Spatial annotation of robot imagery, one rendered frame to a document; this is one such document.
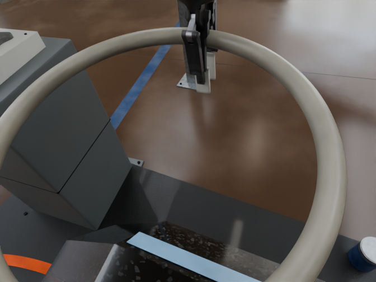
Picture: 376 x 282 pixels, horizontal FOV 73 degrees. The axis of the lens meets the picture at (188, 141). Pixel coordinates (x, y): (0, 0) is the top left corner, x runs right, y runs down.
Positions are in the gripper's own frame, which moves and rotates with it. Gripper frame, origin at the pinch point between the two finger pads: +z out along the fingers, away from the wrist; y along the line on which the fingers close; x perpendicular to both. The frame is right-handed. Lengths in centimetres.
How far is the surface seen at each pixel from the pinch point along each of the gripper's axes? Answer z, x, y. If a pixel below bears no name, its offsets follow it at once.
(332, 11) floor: 113, 55, -224
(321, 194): -9.6, 21.0, 25.7
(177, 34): -9.8, -4.2, 1.4
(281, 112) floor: 97, 23, -76
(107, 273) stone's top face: 1.1, -2.8, 40.1
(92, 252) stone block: 7.5, -9.8, 38.2
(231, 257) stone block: 7.7, 13.0, 32.0
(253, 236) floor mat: 86, 20, 9
